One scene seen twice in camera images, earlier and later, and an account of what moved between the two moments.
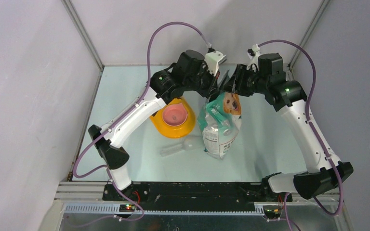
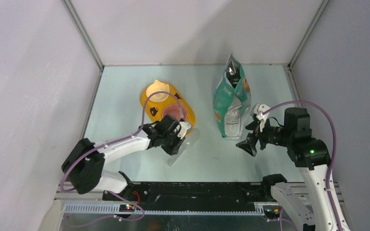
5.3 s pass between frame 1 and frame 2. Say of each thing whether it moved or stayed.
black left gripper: moved
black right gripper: moved
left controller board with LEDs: stayed
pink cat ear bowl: stayed
